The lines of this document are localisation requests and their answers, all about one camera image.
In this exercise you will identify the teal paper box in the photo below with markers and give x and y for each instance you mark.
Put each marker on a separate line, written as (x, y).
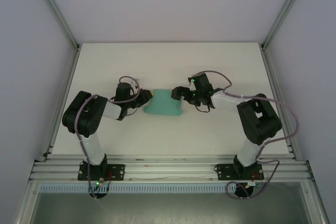
(162, 103)

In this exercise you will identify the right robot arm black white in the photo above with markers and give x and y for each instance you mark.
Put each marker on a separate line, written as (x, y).
(260, 119)

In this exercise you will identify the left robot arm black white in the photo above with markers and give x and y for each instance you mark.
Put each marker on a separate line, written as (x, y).
(84, 113)

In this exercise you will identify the small circuit board with LED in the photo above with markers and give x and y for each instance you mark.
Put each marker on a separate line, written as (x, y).
(99, 182)
(254, 184)

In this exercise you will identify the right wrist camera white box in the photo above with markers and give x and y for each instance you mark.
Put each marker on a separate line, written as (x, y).
(192, 85)

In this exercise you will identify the aluminium table side rail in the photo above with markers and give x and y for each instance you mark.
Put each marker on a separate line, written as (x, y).
(273, 77)
(67, 77)

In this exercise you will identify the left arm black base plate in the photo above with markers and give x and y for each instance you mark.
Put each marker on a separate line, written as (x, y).
(116, 172)

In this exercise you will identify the aluminium mounting rail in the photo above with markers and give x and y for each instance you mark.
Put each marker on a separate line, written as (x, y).
(168, 170)

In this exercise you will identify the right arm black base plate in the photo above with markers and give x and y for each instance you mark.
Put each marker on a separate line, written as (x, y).
(224, 172)

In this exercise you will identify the aluminium frame post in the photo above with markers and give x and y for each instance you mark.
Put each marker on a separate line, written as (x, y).
(56, 11)
(286, 9)

